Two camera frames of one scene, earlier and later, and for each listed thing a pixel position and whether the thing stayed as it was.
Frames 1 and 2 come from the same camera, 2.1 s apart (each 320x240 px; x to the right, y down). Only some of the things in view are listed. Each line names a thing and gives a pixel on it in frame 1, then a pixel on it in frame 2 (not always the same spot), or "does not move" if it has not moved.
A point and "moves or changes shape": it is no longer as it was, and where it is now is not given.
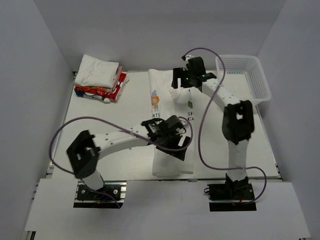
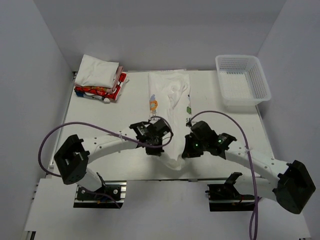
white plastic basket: x=244 y=77 does not move
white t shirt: x=167 y=102 moves or changes shape
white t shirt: x=94 y=72 does not move
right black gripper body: x=178 y=78 → x=190 y=150
